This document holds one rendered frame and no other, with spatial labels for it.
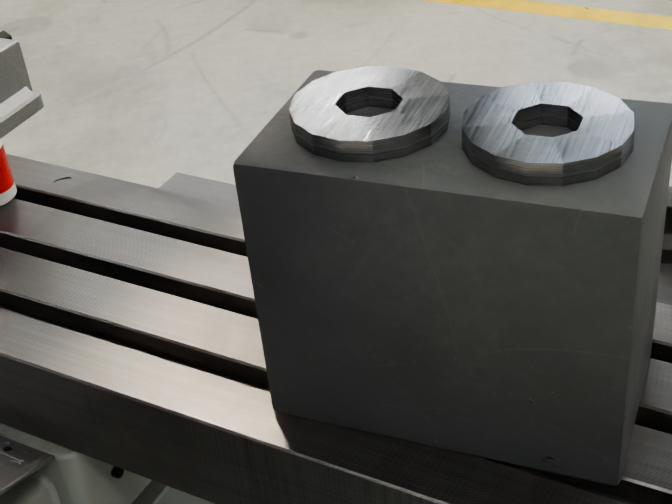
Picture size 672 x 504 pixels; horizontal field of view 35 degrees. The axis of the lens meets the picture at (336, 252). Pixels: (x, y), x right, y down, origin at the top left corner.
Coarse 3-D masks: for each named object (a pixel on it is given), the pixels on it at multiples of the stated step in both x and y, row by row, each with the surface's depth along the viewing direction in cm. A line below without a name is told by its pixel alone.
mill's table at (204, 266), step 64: (64, 192) 94; (128, 192) 93; (0, 256) 87; (64, 256) 87; (128, 256) 85; (192, 256) 84; (0, 320) 80; (64, 320) 81; (128, 320) 78; (192, 320) 78; (256, 320) 77; (0, 384) 79; (64, 384) 74; (128, 384) 72; (192, 384) 72; (256, 384) 75; (128, 448) 75; (192, 448) 71; (256, 448) 68; (320, 448) 66; (384, 448) 66; (640, 448) 64
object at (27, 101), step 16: (0, 48) 104; (16, 48) 105; (0, 64) 104; (16, 64) 106; (0, 80) 104; (16, 80) 106; (0, 96) 104; (16, 96) 106; (32, 96) 107; (0, 112) 104; (16, 112) 105; (32, 112) 107; (0, 128) 103
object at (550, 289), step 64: (320, 128) 58; (384, 128) 57; (448, 128) 59; (512, 128) 56; (576, 128) 57; (640, 128) 57; (256, 192) 59; (320, 192) 57; (384, 192) 55; (448, 192) 54; (512, 192) 53; (576, 192) 53; (640, 192) 52; (256, 256) 61; (320, 256) 60; (384, 256) 58; (448, 256) 56; (512, 256) 55; (576, 256) 53; (640, 256) 52; (320, 320) 62; (384, 320) 61; (448, 320) 59; (512, 320) 57; (576, 320) 55; (640, 320) 57; (320, 384) 66; (384, 384) 63; (448, 384) 62; (512, 384) 60; (576, 384) 58; (640, 384) 65; (448, 448) 65; (512, 448) 62; (576, 448) 61
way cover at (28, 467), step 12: (0, 444) 79; (12, 444) 79; (0, 456) 78; (12, 456) 78; (24, 456) 78; (36, 456) 78; (48, 456) 78; (0, 468) 76; (12, 468) 76; (24, 468) 76; (36, 468) 77; (0, 480) 75; (12, 480) 75; (0, 492) 74
